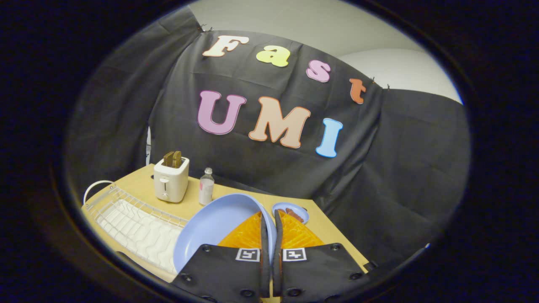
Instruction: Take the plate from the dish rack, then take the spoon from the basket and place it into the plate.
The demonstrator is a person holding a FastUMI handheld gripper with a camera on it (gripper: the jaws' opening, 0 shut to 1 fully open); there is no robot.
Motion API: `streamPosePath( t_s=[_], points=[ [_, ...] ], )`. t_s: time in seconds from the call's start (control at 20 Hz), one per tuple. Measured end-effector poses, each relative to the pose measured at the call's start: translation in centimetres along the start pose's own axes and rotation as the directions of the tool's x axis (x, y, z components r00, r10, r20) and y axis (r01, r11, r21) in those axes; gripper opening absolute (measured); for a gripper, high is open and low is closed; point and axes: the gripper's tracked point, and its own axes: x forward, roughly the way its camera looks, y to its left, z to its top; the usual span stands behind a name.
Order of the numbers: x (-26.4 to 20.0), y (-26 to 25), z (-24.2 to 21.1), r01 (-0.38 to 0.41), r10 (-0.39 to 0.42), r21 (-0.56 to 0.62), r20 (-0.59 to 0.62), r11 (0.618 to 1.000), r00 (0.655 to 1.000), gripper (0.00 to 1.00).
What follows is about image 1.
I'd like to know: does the white toaster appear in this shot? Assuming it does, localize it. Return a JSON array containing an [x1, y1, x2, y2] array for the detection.
[[153, 157, 190, 204]]

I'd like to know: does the clear plastic bottle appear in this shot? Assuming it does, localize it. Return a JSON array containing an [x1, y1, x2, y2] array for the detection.
[[198, 167, 215, 206]]

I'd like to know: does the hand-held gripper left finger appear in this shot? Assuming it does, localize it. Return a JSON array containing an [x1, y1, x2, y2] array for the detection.
[[171, 212, 271, 303]]

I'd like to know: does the black backdrop cloth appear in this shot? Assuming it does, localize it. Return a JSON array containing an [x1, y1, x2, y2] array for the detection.
[[65, 6, 471, 270]]

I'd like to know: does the small blue dish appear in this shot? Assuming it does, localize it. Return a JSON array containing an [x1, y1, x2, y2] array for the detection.
[[272, 202, 310, 225]]

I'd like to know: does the large light blue plate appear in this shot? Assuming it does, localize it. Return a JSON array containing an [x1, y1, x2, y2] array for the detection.
[[173, 193, 278, 274]]

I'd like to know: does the white wire dish rack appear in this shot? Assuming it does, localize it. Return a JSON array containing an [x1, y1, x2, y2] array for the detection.
[[83, 180, 191, 276]]

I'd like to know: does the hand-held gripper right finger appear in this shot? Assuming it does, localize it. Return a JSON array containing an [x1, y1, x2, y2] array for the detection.
[[274, 209, 368, 303]]

